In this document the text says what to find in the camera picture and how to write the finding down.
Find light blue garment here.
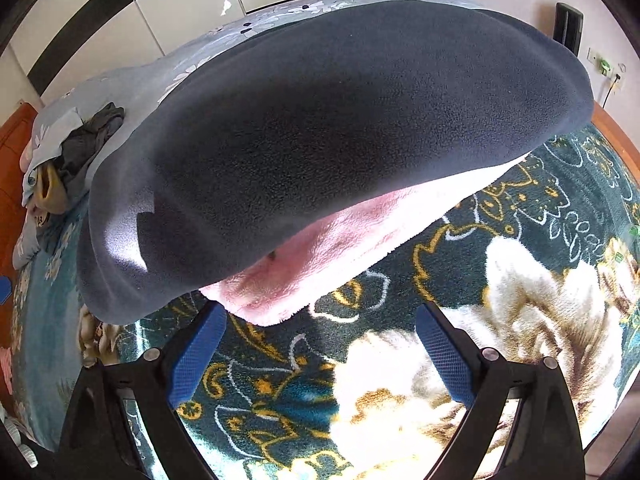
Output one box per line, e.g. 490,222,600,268
22,107,84,206

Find white wardrobe with black stripe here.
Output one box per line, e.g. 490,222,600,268
8,0,244,103

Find orange wooden headboard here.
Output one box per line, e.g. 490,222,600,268
0,102,42,401

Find white wall socket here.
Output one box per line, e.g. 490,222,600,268
587,48,627,93

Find grey daisy print quilt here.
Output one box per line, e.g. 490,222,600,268
44,0,482,159

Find black and white fleece jacket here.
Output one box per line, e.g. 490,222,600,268
77,0,593,324

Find tan yellow plush garment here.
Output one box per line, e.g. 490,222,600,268
34,162,68,214

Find dark grey crumpled garment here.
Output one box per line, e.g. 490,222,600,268
54,102,126,209

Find teal floral bed blanket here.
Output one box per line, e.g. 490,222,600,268
8,121,640,480

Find pink folded blanket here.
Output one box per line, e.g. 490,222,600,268
201,157,524,326

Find black wall panel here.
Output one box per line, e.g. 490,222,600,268
552,2,584,56

